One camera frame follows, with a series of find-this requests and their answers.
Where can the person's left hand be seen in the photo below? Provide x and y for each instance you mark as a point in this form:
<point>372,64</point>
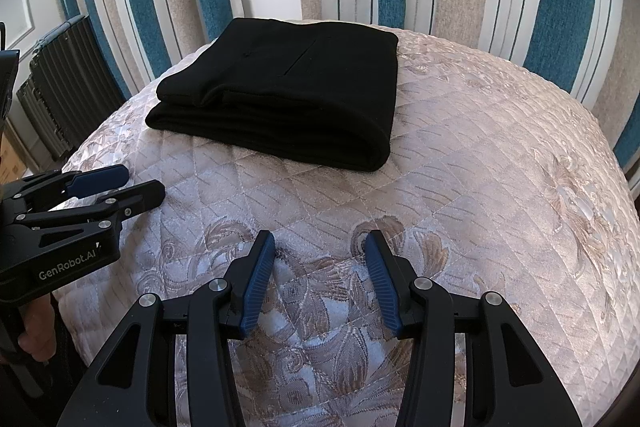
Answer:
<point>40,332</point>

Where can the bed with floral quilted bedspread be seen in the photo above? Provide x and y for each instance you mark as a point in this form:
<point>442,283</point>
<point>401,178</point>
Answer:
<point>475,157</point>

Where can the dark ribbed suitcase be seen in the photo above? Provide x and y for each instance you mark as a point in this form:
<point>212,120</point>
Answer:
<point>65,92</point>

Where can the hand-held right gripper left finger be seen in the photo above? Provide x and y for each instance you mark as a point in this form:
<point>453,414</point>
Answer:
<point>255,287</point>

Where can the cardboard box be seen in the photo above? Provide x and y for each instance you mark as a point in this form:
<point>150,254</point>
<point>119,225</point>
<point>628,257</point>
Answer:
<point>10,162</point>

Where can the black pants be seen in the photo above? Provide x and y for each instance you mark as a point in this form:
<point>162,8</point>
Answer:
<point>300,97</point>

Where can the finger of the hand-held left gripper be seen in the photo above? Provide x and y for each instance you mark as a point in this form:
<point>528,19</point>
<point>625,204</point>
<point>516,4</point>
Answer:
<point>95,182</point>
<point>130,202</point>

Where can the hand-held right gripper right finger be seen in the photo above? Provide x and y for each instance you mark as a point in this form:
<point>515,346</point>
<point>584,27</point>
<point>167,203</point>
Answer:
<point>385,287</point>

